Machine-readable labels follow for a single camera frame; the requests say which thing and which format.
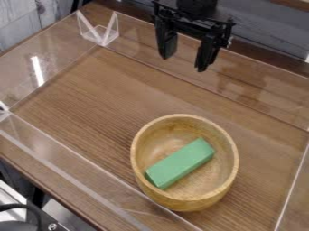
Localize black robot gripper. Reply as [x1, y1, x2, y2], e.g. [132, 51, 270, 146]
[153, 0, 236, 72]

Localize green rectangular block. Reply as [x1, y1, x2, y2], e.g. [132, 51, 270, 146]
[145, 138, 216, 189]

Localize brown wooden bowl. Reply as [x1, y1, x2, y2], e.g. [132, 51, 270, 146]
[130, 114, 240, 212]

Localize black metal bracket with bolt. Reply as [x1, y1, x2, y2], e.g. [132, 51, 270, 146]
[26, 201, 70, 231]

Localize black cable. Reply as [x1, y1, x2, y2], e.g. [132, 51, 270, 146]
[0, 203, 43, 231]

